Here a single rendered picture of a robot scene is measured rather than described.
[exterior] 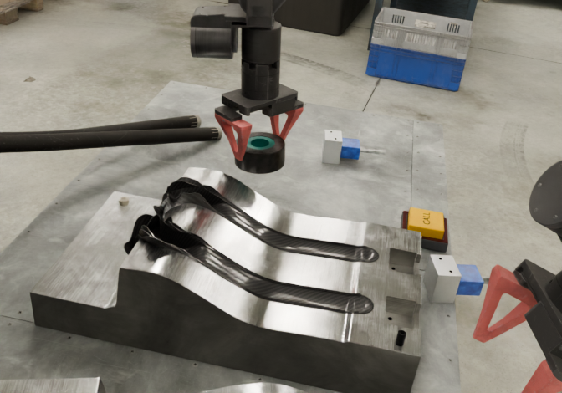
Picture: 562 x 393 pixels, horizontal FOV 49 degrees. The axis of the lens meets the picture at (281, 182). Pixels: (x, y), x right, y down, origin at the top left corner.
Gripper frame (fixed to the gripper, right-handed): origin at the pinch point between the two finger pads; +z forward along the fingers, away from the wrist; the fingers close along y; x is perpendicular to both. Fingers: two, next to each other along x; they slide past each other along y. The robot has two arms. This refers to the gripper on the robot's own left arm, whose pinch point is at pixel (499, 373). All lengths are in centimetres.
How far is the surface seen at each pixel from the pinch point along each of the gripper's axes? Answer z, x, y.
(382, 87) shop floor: 62, 99, -320
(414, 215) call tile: 12, 12, -50
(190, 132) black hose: 30, -25, -75
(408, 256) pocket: 10.1, 5.5, -32.0
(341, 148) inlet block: 16, 3, -73
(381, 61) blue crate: 51, 94, -336
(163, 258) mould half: 20.8, -27.3, -21.7
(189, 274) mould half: 20.3, -23.8, -20.3
